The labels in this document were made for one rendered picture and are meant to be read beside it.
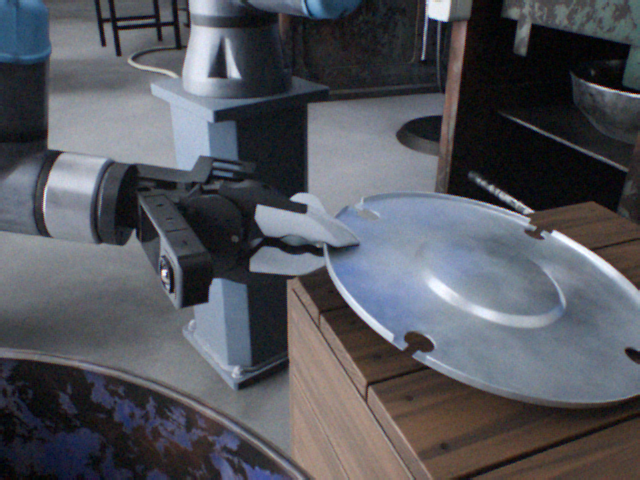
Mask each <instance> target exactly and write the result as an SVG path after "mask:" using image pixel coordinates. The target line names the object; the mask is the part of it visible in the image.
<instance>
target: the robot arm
mask: <svg viewBox="0 0 640 480"><path fill-rule="evenodd" d="M362 1H363V0H189V9H190V20H191V35H190V40H189V45H188V49H187V54H186V59H185V64H184V68H183V82H184V89H185V91H187V92H188V93H190V94H193V95H196V96H200V97H206V98H215V99H249V98H259V97H265V96H272V95H276V94H279V93H282V92H285V91H287V89H289V88H290V87H291V86H292V69H291V66H290V63H289V60H288V56H287V53H286V50H285V47H284V44H283V41H282V38H281V35H280V31H279V26H278V12H279V13H286V14H294V15H301V16H309V17H310V18H313V19H322V18H340V17H343V16H345V15H347V14H349V13H350V12H351V11H353V10H355V9H356V8H357V7H358V6H359V4H360V3H361V2H362ZM51 54H52V44H51V41H50V39H49V14H48V9H47V7H46V5H45V4H44V3H43V2H42V1H41V0H0V230H1V231H8V232H15V233H22V234H29V235H36V236H43V237H50V238H58V239H65V240H72V241H78V242H80V243H84V242H87V243H93V245H102V243H104V242H105V243H106V245H113V246H120V247H123V246H125V245H126V244H127V241H128V240H129V238H130V236H131V234H132V231H133V228H134V229H135V232H136V238H137V240H138V241H139V244H140V246H141V248H142V250H143V251H144V253H146V255H147V257H148V259H149V261H150V262H151V264H152V266H153V268H154V270H155V271H156V273H157V275H158V277H159V279H160V280H161V283H162V286H163V288H164V290H165V292H166V293H167V295H168V296H169V298H170V299H171V301H172V303H173V305H174V307H175V309H181V308H185V307H191V306H195V305H200V304H205V303H209V291H210V286H211V285H212V281H213V278H223V280H227V281H230V282H234V283H238V284H243V285H264V284H269V283H276V282H282V281H287V280H293V279H295V278H296V276H300V275H306V274H311V273H315V272H318V271H321V270H325V269H327V266H326V262H325V258H324V251H323V248H319V246H318V244H317V241H323V242H326V244H328V245H331V246H332V247H334V248H336V249H339V248H349V247H357V246H359V245H360V238H359V237H358V236H357V235H356V234H355V233H354V232H353V231H352V230H351V229H350V228H349V227H348V226H347V225H345V224H343V223H342V222H340V221H338V220H337V219H335V218H333V217H331V216H330V215H328V214H327V213H326V211H325V209H324V206H323V204H322V202H321V200H320V199H319V198H318V197H317V196H315V195H313V194H309V193H298V194H296V195H294V196H293V197H291V198H290V199H289V198H288V197H287V196H285V195H284V194H283V193H281V192H280V191H278V190H277V189H275V188H274V187H272V186H269V185H267V184H264V183H261V182H257V181H252V180H246V179H243V178H244V175H246V176H252V177H253V173H254V169H255V165H256V163H252V162H245V161H239V160H231V159H225V158H218V157H212V156H205V155H200V156H199V157H198V159H197V161H196V163H195V164H194V166H193V169H192V171H186V170H179V169H173V168H166V167H159V166H153V165H146V164H140V163H134V164H133V165H132V164H126V163H119V162H117V163H116V161H115V160H114V158H111V157H105V156H99V155H92V154H86V153H81V154H79V152H75V153H73V151H70V152H63V151H56V150H50V149H48V127H49V98H50V56H51ZM214 161H215V162H222V163H228V164H236V165H242V169H236V168H228V167H222V166H215V165H213V163H214ZM213 171H219V172H225V173H232V177H225V176H219V175H212V173H213ZM252 217H255V218H254V219H255V220H256V222H257V224H258V226H259V227H260V229H261V231H262V232H263V234H264V235H266V236H273V237H283V236H285V237H283V238H281V239H278V238H271V237H264V238H256V239H253V240H252V241H251V242H250V249H251V250H249V246H248V244H249V239H250V232H251V229H249V227H250V224H251V221H252Z"/></svg>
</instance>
